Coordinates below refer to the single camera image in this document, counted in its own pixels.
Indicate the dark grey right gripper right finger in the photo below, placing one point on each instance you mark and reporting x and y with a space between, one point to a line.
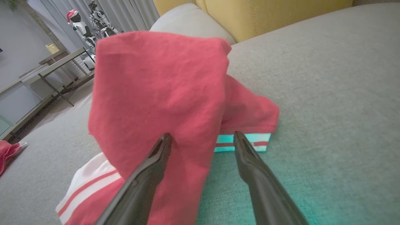
265 193

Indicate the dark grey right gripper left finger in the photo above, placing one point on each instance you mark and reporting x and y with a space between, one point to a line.
140 187

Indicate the red basketball jersey white sleeves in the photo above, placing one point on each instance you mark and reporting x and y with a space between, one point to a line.
156 93

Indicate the red basketball jersey number 23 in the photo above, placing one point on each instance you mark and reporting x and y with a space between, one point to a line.
6 153

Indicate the large grey sofa chaise cushion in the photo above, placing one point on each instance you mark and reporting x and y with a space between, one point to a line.
328 93

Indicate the white ribbed basket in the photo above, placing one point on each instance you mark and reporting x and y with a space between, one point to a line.
78 67

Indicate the grey table with metal legs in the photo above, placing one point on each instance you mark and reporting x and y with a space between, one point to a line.
67 59

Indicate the long low tv cabinet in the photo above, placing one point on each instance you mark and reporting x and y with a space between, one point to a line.
18 100

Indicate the small wooden side table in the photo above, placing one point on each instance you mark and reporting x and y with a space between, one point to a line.
54 56

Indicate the yellow container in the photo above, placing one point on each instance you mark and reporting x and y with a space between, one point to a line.
52 49

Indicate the white robot with santa hat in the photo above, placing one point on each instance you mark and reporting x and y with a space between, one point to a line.
82 29

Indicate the white robot on tracked base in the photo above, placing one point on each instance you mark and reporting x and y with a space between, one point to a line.
103 18

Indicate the grey sofa seat cushion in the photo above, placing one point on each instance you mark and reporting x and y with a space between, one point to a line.
190 22

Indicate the grey curtain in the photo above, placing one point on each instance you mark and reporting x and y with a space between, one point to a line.
137 12

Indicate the yellow sofa backrest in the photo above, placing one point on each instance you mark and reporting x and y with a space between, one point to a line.
265 15

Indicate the green plant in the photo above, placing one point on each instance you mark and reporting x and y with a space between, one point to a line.
12 3

